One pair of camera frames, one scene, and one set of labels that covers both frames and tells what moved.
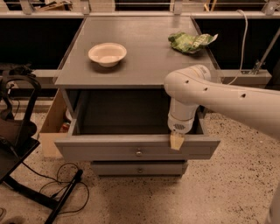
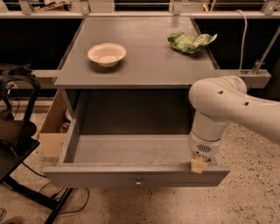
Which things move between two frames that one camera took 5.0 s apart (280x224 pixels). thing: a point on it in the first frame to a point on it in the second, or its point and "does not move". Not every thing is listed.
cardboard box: [50, 132] does not move
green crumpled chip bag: [189, 43] does not move
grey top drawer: [129, 124] to [87, 160]
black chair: [19, 97] does not move
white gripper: [179, 124] to [203, 146]
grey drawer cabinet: [114, 75] does not move
